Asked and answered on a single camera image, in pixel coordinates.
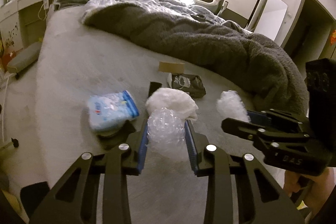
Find white bubble wrap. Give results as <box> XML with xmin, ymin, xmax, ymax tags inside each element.
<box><xmin>216</xmin><ymin>90</ymin><xmax>251</xmax><ymax>123</ymax></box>

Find black printed plastic package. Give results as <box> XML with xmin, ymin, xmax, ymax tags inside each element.
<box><xmin>167</xmin><ymin>73</ymin><xmax>206</xmax><ymax>98</ymax></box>

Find clear bubble wrap piece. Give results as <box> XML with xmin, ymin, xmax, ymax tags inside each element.
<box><xmin>147</xmin><ymin>108</ymin><xmax>189</xmax><ymax>162</ymax></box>

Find brown cardboard tape roll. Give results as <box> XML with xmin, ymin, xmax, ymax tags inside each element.
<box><xmin>158</xmin><ymin>61</ymin><xmax>185</xmax><ymax>74</ymax></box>

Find person's right hand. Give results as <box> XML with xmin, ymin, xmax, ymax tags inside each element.
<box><xmin>283</xmin><ymin>167</ymin><xmax>335</xmax><ymax>218</ymax></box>

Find dark grey fleece blanket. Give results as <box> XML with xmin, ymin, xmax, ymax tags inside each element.
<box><xmin>82</xmin><ymin>3</ymin><xmax>309</xmax><ymax>115</ymax></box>

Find white crumpled plastic bag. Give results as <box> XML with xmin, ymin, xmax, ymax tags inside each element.
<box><xmin>145</xmin><ymin>88</ymin><xmax>199</xmax><ymax>121</ymax></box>

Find blue white tissue pack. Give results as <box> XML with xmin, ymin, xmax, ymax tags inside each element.
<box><xmin>87</xmin><ymin>90</ymin><xmax>139</xmax><ymax>132</ymax></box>

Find black flat wrapper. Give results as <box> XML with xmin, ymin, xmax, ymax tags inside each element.
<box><xmin>148</xmin><ymin>81</ymin><xmax>162</xmax><ymax>98</ymax></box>

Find black headphones on bed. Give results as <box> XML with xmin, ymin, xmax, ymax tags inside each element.
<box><xmin>191</xmin><ymin>14</ymin><xmax>207</xmax><ymax>22</ymax></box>

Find white cat bed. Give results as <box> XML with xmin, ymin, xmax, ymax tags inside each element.
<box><xmin>194</xmin><ymin>0</ymin><xmax>220</xmax><ymax>13</ymax></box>

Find grey cushioned stool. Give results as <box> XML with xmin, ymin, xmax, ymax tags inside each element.
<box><xmin>7</xmin><ymin>42</ymin><xmax>42</xmax><ymax>79</ymax></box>

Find blue white patterned duvet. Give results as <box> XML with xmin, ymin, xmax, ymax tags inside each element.
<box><xmin>81</xmin><ymin>0</ymin><xmax>252</xmax><ymax>35</ymax></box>

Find dark doorway frame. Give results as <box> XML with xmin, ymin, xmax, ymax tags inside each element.
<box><xmin>281</xmin><ymin>0</ymin><xmax>335</xmax><ymax>65</ymax></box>

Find white power strip cable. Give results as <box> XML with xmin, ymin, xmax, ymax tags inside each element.
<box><xmin>37</xmin><ymin>0</ymin><xmax>51</xmax><ymax>21</ymax></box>

